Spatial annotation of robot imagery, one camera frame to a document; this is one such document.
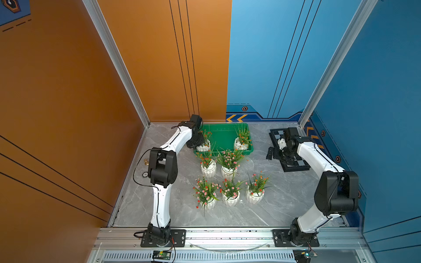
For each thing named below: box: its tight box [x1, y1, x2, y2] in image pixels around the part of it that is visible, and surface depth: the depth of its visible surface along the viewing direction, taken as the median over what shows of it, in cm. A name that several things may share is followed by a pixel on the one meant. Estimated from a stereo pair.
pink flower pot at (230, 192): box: [219, 178, 245, 208], surface depth 77 cm
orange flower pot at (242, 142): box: [233, 127, 253, 151], surface depth 98 cm
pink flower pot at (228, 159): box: [216, 149, 244, 181], surface depth 88 cm
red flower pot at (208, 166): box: [195, 150, 217, 179], surface depth 91 cm
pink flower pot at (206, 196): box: [192, 175, 222, 217], surface depth 75 cm
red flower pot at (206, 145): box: [196, 129, 213, 153], surface depth 100 cm
